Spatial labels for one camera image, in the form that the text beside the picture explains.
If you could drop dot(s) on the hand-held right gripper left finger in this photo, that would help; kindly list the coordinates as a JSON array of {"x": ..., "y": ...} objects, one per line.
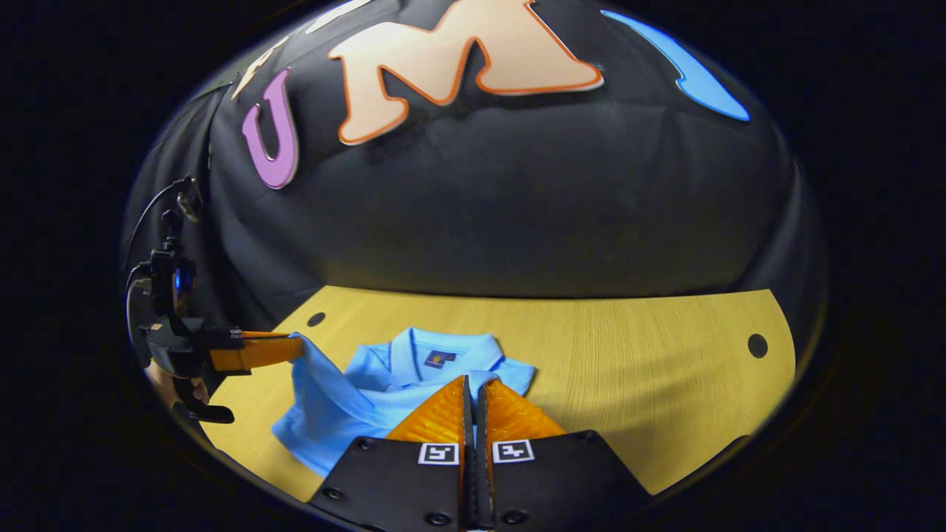
[{"x": 392, "y": 480}]

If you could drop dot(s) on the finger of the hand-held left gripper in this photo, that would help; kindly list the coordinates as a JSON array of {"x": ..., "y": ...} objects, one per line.
[
  {"x": 266, "y": 334},
  {"x": 255, "y": 353}
]

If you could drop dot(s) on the black backdrop cloth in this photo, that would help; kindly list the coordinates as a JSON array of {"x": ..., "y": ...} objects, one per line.
[{"x": 517, "y": 207}]

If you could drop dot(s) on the light blue T-shirt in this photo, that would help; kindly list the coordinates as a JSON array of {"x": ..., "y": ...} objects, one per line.
[{"x": 332, "y": 414}]

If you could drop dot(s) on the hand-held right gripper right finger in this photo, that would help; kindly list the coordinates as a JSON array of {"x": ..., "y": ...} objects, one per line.
[{"x": 569, "y": 480}]

